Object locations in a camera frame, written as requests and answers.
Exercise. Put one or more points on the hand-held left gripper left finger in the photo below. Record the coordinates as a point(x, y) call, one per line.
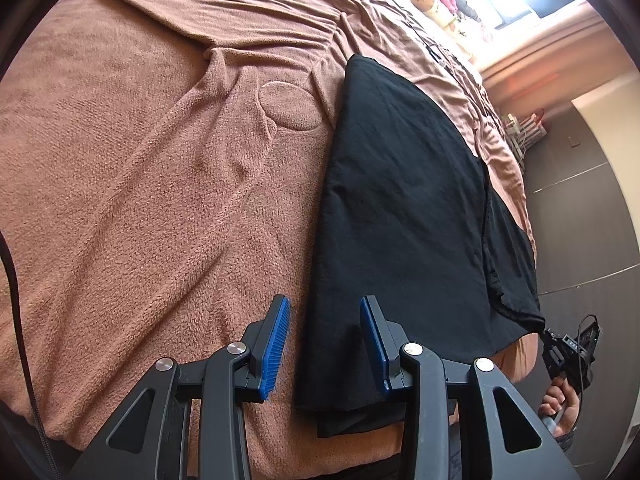
point(275, 350)

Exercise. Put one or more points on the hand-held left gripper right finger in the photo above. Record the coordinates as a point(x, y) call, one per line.
point(372, 350)

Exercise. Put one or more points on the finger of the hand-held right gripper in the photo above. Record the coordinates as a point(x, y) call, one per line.
point(555, 355)

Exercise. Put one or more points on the black pants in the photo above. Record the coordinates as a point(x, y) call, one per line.
point(400, 210)

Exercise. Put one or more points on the person's right hand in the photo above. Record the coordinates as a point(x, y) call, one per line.
point(560, 405)

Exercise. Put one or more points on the brown fleece blanket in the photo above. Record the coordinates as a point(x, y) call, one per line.
point(150, 185)

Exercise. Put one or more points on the white bedside rack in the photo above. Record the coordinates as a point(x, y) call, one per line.
point(525, 130)

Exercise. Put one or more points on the peach curtain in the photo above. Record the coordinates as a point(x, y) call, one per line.
point(540, 55)

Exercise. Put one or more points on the bear printed cream pillow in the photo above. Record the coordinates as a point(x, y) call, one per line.
point(430, 0)

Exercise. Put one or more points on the wall socket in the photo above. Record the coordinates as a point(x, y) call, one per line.
point(573, 141)

